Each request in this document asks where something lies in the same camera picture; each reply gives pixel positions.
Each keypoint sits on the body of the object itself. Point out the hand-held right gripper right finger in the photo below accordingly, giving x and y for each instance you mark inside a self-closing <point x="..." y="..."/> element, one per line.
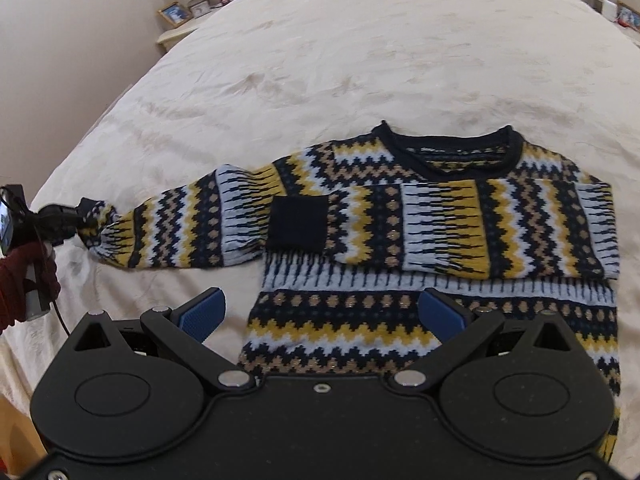
<point x="440" y="312"/>

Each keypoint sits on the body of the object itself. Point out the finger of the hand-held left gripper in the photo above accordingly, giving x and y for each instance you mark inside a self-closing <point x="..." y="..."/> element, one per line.
<point x="57" y="222"/>

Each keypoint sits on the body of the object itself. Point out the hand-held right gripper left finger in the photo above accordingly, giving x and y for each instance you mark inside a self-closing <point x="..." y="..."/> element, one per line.
<point x="202" y="312"/>

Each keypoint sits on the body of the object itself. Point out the navy yellow patterned knit sweater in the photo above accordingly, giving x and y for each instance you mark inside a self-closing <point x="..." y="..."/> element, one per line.
<point x="450" y="220"/>

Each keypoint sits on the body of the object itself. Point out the person's left forearm maroon sleeve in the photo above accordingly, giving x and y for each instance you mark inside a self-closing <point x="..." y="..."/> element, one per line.
<point x="15" y="280"/>

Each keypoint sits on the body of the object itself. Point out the cream nightstand with red bottle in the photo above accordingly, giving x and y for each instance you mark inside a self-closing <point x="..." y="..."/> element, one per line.
<point x="172" y="37"/>

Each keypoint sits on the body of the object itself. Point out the small silver clock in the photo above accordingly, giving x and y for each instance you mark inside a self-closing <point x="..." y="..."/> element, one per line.
<point x="200" y="7"/>

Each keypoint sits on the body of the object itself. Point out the bed with cream bedspread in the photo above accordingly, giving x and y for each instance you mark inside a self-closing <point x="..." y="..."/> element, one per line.
<point x="350" y="60"/>

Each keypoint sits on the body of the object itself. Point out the white cylinder device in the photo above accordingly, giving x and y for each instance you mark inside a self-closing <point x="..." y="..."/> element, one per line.
<point x="608" y="9"/>

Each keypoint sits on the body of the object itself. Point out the wooden photo frame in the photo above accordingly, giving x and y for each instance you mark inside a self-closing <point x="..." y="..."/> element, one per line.
<point x="173" y="14"/>

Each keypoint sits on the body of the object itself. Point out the photo frame with dark border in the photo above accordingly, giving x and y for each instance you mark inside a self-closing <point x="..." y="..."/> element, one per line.
<point x="629" y="15"/>

